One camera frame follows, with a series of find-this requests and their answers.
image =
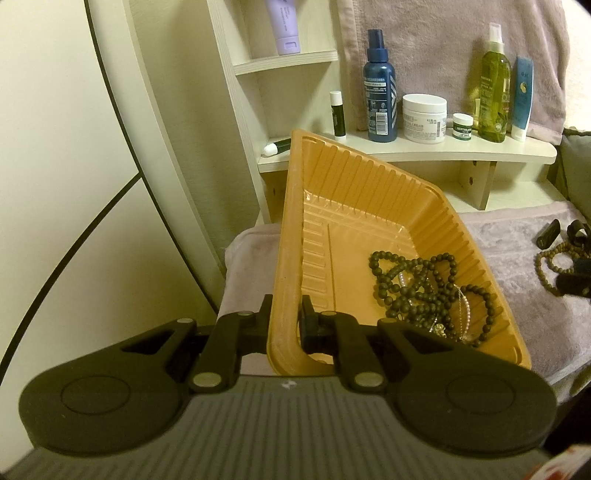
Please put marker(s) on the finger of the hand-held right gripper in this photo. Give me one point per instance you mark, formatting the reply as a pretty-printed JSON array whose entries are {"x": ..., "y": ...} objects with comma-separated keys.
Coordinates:
[{"x": 575, "y": 286}]

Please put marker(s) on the cream wooden shelf unit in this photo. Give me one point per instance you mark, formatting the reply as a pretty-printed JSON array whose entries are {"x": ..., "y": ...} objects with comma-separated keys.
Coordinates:
[{"x": 415, "y": 154}]

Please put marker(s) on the small green label jar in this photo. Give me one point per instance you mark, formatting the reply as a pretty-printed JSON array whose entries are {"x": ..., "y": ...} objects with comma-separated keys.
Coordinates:
[{"x": 462, "y": 128}]

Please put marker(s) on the black oblong case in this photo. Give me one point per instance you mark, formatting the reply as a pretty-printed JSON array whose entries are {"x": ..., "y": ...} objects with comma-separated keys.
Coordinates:
[{"x": 549, "y": 233}]

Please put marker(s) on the lip balm stick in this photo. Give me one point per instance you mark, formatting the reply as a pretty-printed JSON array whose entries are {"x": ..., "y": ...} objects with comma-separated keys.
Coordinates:
[{"x": 338, "y": 115}]

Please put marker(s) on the green spray bottle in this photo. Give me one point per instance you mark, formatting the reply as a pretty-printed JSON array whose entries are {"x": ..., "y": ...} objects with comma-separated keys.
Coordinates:
[{"x": 494, "y": 92}]

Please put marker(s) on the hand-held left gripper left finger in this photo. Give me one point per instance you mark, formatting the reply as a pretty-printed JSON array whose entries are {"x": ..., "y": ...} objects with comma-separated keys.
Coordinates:
[{"x": 251, "y": 330}]

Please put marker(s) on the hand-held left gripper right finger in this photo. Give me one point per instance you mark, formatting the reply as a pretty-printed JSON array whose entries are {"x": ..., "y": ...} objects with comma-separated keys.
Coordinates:
[{"x": 311, "y": 332}]

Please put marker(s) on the hanging pink towel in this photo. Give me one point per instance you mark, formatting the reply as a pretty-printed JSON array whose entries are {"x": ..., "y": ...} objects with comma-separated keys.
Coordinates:
[{"x": 438, "y": 46}]

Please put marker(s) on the white cream jar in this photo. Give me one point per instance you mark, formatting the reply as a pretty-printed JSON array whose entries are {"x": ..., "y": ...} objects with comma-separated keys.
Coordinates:
[{"x": 425, "y": 120}]

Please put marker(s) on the pale pink table towel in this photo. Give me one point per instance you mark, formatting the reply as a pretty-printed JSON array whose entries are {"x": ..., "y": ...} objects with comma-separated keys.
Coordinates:
[{"x": 508, "y": 286}]

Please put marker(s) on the blue spray bottle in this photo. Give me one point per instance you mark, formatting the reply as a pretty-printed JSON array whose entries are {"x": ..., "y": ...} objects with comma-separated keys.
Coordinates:
[{"x": 381, "y": 101}]

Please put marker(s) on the black tube with white cap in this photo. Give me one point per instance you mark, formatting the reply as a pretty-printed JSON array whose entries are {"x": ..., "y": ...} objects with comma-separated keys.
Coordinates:
[{"x": 277, "y": 146}]

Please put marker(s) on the orange plastic tray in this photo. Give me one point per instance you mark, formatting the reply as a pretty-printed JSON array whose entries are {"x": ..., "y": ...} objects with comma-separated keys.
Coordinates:
[{"x": 369, "y": 207}]

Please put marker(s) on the grey cushion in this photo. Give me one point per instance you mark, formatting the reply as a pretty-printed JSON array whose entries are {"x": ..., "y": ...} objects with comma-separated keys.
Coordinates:
[{"x": 577, "y": 161}]

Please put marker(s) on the blue and white tube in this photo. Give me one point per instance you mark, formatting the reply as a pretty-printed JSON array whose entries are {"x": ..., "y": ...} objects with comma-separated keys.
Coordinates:
[{"x": 522, "y": 97}]

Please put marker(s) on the purple tube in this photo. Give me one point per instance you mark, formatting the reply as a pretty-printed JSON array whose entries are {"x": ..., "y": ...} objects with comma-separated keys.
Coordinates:
[{"x": 286, "y": 27}]

